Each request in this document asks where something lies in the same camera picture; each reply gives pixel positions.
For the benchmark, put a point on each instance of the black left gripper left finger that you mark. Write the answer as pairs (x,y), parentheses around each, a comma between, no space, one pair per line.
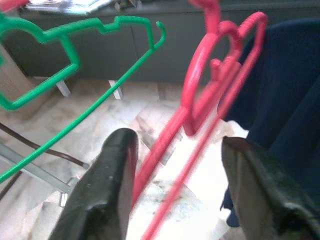
(100,200)

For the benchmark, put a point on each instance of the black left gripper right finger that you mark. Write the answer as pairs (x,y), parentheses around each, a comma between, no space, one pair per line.
(262,200)

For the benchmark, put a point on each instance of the red plastic hanger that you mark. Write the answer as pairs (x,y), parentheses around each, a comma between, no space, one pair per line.
(187,87)

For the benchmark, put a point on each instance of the green plastic hanger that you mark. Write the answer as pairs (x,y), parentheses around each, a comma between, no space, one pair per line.
(72,53)

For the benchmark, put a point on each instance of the navy shirt with red collar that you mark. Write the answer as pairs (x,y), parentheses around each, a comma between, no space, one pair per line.
(287,87)

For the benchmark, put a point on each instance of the black television console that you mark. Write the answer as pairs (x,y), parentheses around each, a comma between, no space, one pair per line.
(112,57)

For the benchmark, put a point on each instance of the light wooden cabinet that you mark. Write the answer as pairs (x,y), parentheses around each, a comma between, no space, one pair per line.
(20,75)

